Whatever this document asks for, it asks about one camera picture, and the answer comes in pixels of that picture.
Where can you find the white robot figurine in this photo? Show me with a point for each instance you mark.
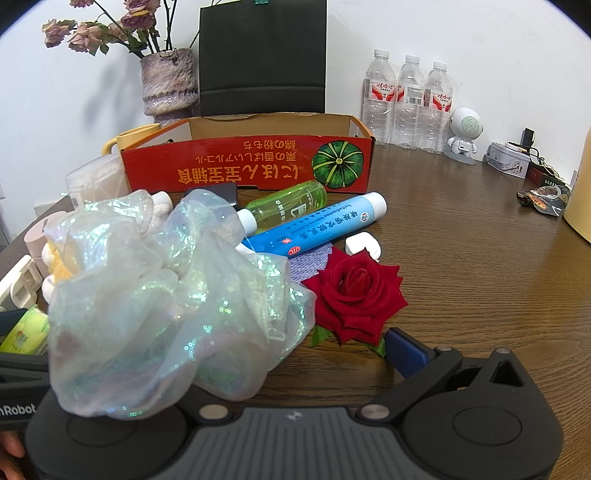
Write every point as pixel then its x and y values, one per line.
pixel 466 124

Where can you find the white plastic holder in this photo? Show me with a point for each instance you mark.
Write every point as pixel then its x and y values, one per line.
pixel 21 281

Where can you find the blue tube with white cap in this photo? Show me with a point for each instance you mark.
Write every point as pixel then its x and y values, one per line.
pixel 309 228

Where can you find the black adapter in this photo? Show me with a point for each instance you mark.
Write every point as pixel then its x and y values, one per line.
pixel 528 137

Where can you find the clear water bottle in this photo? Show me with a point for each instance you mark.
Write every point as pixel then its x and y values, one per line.
pixel 410 106
pixel 379 101
pixel 437 110

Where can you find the iridescent organza cloth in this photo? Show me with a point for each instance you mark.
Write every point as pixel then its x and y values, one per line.
pixel 138 295

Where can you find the dark red box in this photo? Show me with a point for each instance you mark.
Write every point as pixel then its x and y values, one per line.
pixel 540 175

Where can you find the white tin box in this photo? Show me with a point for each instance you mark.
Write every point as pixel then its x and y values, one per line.
pixel 505 161

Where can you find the red cardboard box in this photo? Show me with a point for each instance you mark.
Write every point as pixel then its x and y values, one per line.
pixel 221 161

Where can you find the yellow and white plush toy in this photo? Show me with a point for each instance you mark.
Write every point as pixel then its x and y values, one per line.
pixel 55 270

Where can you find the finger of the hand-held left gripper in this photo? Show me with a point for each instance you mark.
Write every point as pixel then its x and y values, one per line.
pixel 23 365
pixel 13 319

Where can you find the green snack packet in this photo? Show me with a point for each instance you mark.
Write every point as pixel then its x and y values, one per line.
pixel 27 333

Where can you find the clear cotton swab box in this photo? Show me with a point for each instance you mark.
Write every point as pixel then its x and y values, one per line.
pixel 99 180

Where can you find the person's left hand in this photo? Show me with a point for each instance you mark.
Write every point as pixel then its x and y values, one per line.
pixel 9 454

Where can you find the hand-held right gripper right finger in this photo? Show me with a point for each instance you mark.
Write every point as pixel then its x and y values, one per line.
pixel 406 353

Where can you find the dried pink flowers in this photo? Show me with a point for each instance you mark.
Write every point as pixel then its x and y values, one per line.
pixel 83 39

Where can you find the red fabric rose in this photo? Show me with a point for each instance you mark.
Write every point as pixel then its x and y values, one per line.
pixel 355 295

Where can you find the green spray bottle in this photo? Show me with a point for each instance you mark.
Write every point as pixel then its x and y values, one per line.
pixel 291 201

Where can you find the pink plastic container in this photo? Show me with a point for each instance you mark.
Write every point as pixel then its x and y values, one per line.
pixel 39 237

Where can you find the dark snack packet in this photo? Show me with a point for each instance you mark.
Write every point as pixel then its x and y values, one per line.
pixel 545 201

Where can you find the yellow mug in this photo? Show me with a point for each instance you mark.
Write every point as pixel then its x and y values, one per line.
pixel 134 136

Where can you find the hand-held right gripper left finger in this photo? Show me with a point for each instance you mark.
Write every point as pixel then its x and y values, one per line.
pixel 205 410

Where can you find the purple ceramic vase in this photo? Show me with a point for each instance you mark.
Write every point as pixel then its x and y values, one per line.
pixel 168 83

